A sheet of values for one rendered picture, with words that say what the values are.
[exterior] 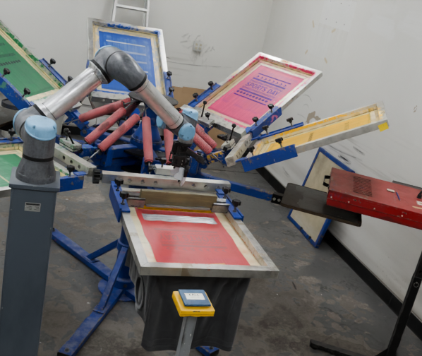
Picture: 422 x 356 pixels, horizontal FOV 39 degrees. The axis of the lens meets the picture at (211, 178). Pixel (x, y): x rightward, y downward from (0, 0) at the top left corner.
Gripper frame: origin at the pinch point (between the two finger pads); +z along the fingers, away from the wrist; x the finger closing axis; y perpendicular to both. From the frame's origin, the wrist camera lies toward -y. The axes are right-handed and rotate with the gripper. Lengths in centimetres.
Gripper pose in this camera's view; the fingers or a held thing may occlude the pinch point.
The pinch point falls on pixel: (181, 181)
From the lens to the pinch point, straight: 286.0
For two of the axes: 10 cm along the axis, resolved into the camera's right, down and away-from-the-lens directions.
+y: -9.3, -0.8, -3.5
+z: -2.0, 9.3, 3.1
